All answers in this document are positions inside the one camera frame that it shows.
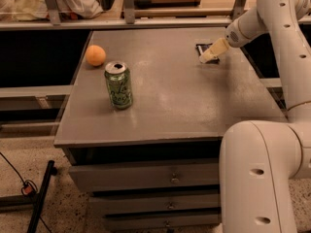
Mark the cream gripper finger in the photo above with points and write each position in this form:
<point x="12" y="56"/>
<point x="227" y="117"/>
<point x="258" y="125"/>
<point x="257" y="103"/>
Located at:
<point x="214" y="51"/>

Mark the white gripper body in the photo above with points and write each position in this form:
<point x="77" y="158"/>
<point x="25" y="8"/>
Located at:
<point x="232" y="36"/>

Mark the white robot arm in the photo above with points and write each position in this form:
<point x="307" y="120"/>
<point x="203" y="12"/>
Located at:
<point x="259" y="158"/>

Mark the green soda can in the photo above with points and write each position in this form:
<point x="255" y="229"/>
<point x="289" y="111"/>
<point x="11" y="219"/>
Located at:
<point x="118" y="81"/>

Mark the grey drawer cabinet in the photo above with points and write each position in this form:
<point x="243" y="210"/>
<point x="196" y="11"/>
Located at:
<point x="181" y="107"/>

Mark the orange fruit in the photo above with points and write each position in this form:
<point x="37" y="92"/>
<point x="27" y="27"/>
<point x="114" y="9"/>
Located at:
<point x="95" y="55"/>

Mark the bottom grey drawer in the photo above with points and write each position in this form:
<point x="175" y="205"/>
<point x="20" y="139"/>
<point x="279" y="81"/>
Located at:
<point x="161" y="220"/>

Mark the grey drawer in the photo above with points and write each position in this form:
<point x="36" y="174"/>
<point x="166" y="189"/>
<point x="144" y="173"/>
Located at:
<point x="161" y="220"/>
<point x="145" y="174"/>
<point x="159" y="202"/>

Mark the top grey drawer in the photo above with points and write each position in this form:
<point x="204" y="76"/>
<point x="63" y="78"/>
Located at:
<point x="145" y="174"/>

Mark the middle grey drawer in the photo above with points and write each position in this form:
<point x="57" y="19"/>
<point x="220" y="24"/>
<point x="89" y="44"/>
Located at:
<point x="159" y="202"/>

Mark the white cloth on shelf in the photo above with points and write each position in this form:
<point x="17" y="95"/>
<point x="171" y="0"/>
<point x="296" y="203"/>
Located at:
<point x="26" y="10"/>

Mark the black stand leg left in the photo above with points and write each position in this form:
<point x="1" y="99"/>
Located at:
<point x="40" y="199"/>

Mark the grey metal railing frame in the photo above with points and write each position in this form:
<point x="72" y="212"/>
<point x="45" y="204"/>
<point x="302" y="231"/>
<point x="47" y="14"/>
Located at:
<point x="124" y="15"/>

